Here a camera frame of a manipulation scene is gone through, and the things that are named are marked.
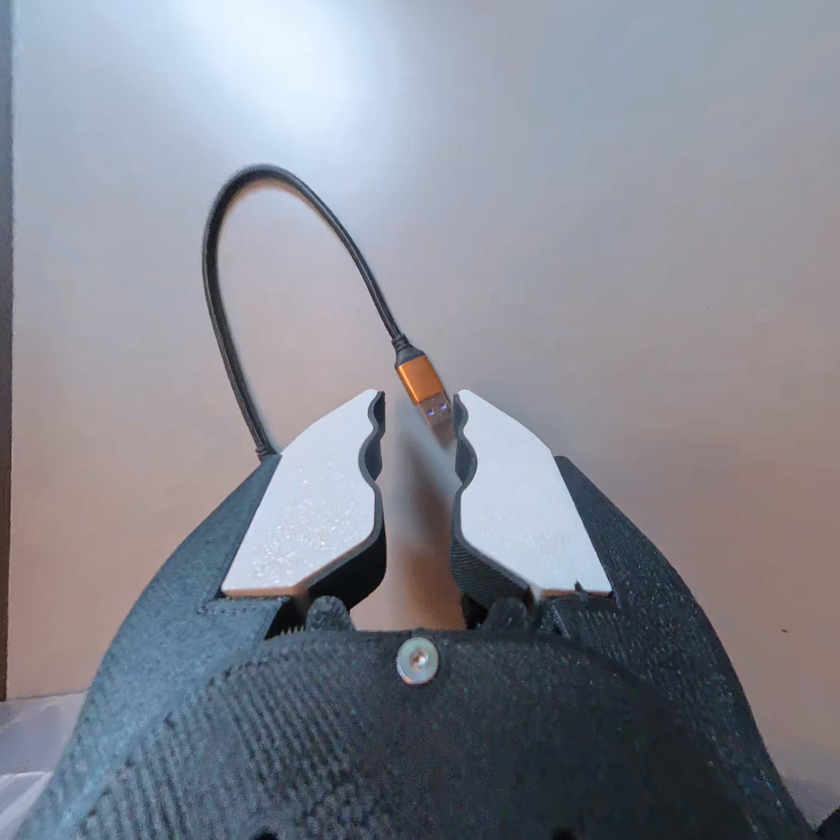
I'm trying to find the black braided usb cable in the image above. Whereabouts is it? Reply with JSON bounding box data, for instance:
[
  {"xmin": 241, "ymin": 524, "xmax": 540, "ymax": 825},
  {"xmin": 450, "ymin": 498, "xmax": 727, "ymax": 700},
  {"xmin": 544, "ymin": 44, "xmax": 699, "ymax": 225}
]
[{"xmin": 200, "ymin": 163, "xmax": 457, "ymax": 460}]

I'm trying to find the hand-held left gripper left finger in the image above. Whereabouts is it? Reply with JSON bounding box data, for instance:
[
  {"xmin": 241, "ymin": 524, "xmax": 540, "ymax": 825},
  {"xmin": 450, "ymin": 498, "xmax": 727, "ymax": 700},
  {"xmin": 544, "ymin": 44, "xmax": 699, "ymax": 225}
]
[{"xmin": 220, "ymin": 388, "xmax": 387, "ymax": 609}]

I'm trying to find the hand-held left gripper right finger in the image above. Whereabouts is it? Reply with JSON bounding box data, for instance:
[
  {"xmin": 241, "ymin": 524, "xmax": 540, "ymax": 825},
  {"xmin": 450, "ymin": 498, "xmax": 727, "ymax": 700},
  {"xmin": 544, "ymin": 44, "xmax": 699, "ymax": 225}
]
[{"xmin": 450, "ymin": 388, "xmax": 616, "ymax": 602}]

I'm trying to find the clear plastic bin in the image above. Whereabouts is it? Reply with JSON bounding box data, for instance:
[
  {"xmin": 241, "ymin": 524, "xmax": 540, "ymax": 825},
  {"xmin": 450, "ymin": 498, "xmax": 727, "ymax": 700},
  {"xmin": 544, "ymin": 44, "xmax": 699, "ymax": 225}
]
[{"xmin": 0, "ymin": 689, "xmax": 89, "ymax": 840}]

